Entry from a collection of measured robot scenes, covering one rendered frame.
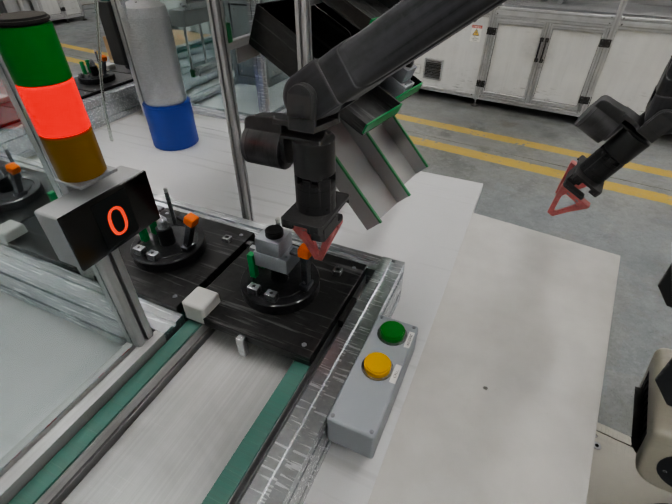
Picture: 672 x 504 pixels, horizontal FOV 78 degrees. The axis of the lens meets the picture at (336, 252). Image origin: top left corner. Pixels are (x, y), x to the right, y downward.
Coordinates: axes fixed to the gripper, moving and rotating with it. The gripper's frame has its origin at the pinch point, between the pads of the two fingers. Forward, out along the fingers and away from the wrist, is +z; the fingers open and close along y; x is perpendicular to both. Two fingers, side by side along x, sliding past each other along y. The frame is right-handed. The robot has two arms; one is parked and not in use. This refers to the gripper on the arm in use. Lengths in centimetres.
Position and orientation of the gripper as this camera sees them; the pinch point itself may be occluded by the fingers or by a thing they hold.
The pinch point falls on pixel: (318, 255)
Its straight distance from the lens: 65.8
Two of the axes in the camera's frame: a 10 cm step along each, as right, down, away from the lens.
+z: 0.1, 7.9, 6.1
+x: 9.1, 2.4, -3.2
